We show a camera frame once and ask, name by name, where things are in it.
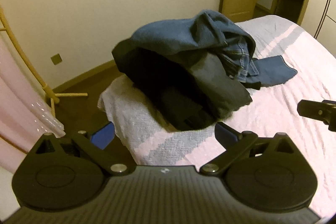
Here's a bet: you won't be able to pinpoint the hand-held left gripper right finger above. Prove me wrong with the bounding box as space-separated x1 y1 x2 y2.
199 122 296 177

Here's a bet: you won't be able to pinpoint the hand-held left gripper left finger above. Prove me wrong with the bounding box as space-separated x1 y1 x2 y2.
34 122 137 176

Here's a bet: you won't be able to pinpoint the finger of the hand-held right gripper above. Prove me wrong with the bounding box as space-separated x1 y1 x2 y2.
297 99 336 132

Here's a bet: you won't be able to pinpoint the blue jeans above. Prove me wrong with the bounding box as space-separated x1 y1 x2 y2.
130 10 298 88

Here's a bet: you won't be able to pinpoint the dark grey garment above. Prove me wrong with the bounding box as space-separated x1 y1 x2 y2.
181 52 253 121

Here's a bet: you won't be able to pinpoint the wooden baseboard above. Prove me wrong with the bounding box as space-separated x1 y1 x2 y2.
52 59 119 94

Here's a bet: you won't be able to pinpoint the black garment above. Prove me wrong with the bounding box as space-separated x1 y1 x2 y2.
112 40 219 131

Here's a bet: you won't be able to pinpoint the pink curtain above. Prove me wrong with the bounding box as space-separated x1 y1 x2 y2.
0 34 66 174

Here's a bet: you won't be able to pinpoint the bamboo rack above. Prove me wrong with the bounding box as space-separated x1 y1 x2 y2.
0 0 88 117

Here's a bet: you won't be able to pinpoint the brass wall socket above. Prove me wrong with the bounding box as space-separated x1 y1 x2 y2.
50 53 63 65

